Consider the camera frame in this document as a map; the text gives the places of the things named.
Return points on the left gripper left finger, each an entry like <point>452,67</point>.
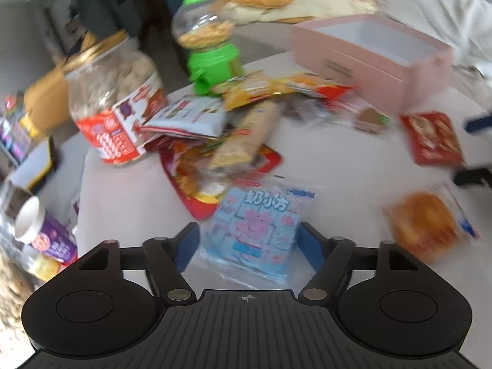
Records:
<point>161,254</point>

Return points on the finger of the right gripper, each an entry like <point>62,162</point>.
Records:
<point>473,177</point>
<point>479,124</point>

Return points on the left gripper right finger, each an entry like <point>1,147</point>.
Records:
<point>341,254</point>

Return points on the golden bread bun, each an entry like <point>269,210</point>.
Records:
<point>429,222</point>

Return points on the blue Peppa Pig snack pack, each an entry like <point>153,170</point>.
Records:
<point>254,228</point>

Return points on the red chicken snack pouch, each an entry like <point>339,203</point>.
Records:
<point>185,162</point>

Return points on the brown cookie lollipop packet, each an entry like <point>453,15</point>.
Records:
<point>362,117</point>

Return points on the red yellow rice cracker bag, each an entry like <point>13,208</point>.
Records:
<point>310,85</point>

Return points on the red dark snack packet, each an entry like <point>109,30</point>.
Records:
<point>433,140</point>

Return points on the pink cardboard box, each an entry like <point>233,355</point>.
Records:
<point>391,66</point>

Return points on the purple paper cup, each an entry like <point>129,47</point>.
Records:
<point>36,227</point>

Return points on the white silver snack bag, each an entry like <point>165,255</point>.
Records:
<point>191,117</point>

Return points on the beige cracker stick pack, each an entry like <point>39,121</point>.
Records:
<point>241,147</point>

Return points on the large nut jar gold lid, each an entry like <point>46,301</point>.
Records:
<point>113,91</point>

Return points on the yellow chip bag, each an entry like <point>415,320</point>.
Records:
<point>251,87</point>

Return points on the orange bean bag cushion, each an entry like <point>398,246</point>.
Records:
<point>46,101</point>

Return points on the green gumball candy dispenser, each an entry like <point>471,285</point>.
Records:
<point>203,28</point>

